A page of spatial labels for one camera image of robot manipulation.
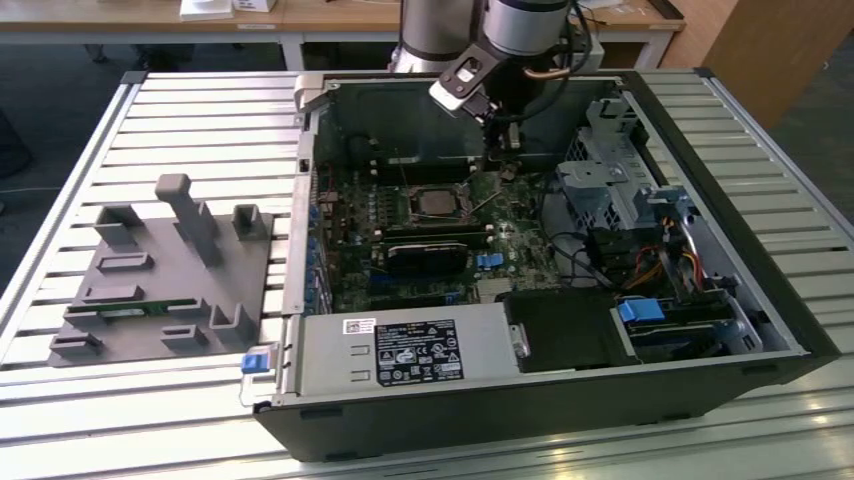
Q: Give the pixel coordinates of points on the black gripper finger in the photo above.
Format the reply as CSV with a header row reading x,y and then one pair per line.
x,y
499,142

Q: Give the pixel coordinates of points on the metal socket locking lever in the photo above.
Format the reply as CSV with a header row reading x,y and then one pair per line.
x,y
489,200

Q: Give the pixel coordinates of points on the silver square CPU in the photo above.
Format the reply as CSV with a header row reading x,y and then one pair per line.
x,y
438,201

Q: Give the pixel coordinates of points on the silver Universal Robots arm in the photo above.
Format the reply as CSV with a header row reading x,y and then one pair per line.
x,y
527,25

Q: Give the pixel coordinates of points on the CPU socket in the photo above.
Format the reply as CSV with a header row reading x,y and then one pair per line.
x,y
413,213

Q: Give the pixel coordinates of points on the black expansion slot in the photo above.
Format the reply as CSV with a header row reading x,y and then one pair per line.
x,y
414,300

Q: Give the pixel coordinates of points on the metal drive cage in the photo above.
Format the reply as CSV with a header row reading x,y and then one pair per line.
x,y
594,175

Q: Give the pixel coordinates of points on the green motherboard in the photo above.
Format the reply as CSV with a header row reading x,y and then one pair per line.
x,y
521,240

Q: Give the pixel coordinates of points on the black graphics card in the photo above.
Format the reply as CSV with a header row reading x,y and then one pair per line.
x,y
427,260

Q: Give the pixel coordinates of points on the wooden office desk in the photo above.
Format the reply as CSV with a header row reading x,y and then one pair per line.
x,y
347,15
100,20

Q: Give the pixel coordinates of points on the silver chipset heatsink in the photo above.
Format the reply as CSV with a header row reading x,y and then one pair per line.
x,y
495,290

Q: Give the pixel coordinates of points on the grey case latch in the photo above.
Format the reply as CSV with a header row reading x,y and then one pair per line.
x,y
309,90

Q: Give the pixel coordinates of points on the black plastic shroud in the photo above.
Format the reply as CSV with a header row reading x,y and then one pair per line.
x,y
567,330

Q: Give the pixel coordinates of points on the wooden cabinet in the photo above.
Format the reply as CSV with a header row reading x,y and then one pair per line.
x,y
768,50

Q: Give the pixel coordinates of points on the blue disk carrier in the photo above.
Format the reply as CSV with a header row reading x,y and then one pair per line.
x,y
640,312

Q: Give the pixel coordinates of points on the white box black print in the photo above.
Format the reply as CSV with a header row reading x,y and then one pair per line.
x,y
257,5

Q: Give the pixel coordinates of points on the plain white box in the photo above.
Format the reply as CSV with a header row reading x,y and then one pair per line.
x,y
207,10

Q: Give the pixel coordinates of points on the silver power supply unit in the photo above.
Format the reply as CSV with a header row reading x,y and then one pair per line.
x,y
321,350

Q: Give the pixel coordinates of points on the metal disk bay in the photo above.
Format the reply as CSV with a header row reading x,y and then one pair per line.
x,y
746,336

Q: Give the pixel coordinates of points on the black open PC case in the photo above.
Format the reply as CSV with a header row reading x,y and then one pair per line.
x,y
467,425

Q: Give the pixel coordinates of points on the grey parts rack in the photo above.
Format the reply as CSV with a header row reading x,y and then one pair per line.
x,y
167,280

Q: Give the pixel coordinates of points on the blue case latch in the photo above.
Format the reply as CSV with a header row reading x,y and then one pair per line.
x,y
257,362

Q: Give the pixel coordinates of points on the green RAM stick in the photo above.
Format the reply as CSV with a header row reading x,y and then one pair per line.
x,y
157,307

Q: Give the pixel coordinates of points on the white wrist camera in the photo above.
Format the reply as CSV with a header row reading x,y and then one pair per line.
x,y
461,80

